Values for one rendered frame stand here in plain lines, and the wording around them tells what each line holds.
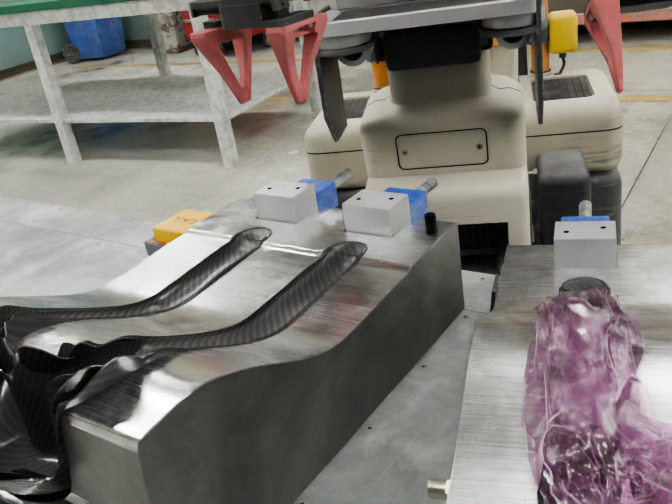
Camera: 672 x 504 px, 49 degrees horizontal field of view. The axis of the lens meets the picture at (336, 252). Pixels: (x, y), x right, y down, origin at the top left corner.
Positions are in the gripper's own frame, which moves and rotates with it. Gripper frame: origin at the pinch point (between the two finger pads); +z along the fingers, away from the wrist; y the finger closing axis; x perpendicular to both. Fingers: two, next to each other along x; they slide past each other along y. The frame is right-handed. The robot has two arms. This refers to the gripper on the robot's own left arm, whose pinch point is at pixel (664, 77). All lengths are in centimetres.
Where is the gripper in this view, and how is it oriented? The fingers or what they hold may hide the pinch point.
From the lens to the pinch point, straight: 67.8
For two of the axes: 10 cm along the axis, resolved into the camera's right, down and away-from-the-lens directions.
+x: 2.3, -0.1, 9.7
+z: 0.5, 10.0, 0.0
